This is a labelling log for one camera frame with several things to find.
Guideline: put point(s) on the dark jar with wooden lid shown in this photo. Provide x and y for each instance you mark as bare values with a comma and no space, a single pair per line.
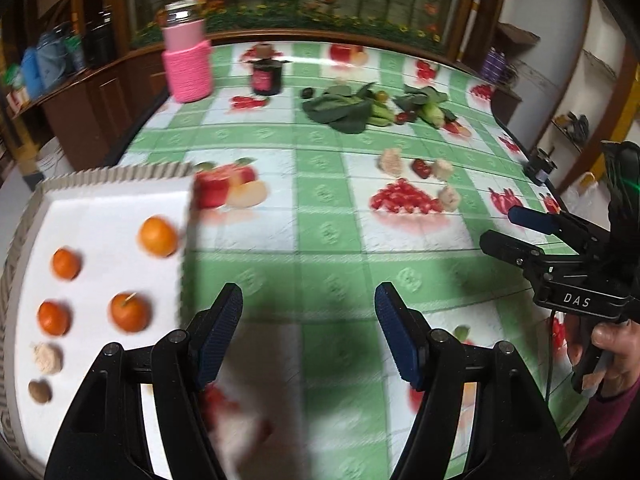
267,77

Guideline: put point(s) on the large green leafy vegetable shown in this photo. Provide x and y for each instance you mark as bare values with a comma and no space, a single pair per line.
337,110

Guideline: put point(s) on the striped cardboard box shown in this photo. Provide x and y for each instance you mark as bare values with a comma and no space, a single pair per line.
100,210

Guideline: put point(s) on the small dark round fruit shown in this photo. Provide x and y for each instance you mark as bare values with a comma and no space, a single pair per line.
307,92

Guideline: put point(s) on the corn with green husk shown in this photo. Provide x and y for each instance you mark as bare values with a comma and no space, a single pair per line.
417,97

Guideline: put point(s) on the orange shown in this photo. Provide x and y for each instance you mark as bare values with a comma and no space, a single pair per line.
158,236
130,311
66,264
53,317

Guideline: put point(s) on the pink bottle with knit sleeve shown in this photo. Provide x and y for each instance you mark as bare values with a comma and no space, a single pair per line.
187,65

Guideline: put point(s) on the purple bottles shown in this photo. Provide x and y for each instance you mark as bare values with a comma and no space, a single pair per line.
495,65

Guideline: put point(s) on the green grape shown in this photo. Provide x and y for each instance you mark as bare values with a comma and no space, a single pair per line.
382,95

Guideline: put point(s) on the person's right hand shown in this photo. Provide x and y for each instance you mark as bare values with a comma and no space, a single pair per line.
620,347

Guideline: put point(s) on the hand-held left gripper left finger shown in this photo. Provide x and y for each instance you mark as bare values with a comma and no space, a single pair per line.
217,332

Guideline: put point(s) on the large brown round fruit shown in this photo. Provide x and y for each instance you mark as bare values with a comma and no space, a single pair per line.
39,391

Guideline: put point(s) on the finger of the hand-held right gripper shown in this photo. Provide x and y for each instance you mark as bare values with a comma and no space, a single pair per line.
525,216
505,250

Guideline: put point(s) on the green fruit-print tablecloth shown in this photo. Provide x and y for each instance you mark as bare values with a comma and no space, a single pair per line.
325,260

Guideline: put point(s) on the corn cob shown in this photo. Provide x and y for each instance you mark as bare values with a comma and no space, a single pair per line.
432,115

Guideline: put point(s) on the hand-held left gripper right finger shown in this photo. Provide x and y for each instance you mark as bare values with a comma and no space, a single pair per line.
400,335

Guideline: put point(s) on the artificial flower row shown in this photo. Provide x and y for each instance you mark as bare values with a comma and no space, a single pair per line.
300,5

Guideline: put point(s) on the beige crumbly food chunk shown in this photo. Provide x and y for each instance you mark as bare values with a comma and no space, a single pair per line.
47,357
442,167
450,196
391,160

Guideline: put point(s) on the blue thermos jug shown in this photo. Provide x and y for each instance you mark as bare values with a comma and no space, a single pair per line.
30,72

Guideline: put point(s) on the dark cherry tomato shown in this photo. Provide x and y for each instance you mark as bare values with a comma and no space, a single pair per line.
412,116

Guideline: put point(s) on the red cherry tomato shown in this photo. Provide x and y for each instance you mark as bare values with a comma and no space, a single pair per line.
401,118

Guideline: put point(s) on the dark red small fruit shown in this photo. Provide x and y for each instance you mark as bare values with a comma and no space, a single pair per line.
421,167

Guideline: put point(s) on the person's right forearm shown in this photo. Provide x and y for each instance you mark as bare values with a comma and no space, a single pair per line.
605,425

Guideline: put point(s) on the black pot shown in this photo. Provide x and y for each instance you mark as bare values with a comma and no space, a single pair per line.
97,42

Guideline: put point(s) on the yellow bag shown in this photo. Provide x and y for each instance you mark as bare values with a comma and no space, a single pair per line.
590,181

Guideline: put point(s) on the black table clamp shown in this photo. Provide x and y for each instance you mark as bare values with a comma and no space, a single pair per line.
542,167

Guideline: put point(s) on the wooden cabinet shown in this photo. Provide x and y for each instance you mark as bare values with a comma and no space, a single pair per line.
100,105

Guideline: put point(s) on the small green bananas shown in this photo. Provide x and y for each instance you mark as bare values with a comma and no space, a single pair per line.
381,115

